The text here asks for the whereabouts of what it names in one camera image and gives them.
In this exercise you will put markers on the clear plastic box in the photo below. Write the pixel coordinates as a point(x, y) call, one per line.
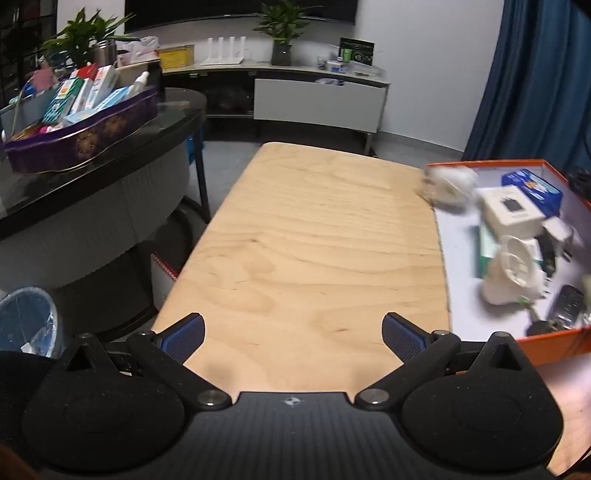
point(351, 68)

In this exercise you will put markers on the white plastic bag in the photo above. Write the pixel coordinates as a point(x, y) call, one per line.
point(138, 46)

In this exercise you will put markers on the blue trash bin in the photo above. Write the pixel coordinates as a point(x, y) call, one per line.
point(25, 318)

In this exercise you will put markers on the black remote control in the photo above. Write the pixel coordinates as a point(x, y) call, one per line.
point(565, 304)

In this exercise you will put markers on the black round glass table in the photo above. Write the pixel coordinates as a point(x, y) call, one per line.
point(55, 194)

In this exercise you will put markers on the white power adapter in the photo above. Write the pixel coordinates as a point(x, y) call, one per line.
point(558, 233)

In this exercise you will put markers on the yellow box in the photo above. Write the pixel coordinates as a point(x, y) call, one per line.
point(176, 56)

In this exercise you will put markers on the orange cardboard box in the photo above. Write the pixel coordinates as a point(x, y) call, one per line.
point(457, 258)

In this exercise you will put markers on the black and green box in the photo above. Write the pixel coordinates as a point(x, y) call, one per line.
point(355, 50)

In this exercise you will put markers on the white plug adapter clear cap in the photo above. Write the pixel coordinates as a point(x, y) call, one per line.
point(510, 272)
point(450, 184)

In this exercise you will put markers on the potted plant metal pot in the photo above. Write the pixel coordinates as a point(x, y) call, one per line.
point(85, 32)

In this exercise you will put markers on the white router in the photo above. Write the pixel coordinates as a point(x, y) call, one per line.
point(221, 51)

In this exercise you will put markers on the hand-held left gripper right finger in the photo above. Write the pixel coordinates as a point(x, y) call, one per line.
point(400, 337)

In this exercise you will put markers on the black lattice screen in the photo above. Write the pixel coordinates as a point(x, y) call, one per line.
point(23, 27)

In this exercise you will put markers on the blue plastic bag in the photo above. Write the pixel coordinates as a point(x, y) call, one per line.
point(190, 150)

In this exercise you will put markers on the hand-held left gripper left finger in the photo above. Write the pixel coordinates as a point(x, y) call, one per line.
point(187, 333)

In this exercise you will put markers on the potted plant dark vase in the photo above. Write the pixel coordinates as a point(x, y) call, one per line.
point(281, 27)

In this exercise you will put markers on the blue curtain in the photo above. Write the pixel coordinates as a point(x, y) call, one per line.
point(531, 78)

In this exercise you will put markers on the grey television cabinet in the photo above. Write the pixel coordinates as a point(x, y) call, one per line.
point(318, 106)

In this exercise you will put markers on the beige cardboard box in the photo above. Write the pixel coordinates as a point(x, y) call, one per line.
point(134, 74)

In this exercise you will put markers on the white charger box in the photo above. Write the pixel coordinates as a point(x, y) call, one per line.
point(510, 210)

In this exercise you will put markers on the blue packet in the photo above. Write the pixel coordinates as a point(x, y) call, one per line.
point(538, 189)

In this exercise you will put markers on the black television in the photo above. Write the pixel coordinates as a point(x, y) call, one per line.
point(240, 9)

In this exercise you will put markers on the pile of medicine boxes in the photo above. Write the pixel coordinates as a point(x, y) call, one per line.
point(78, 94)

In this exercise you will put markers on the black plug adapter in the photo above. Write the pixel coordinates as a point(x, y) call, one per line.
point(547, 251)

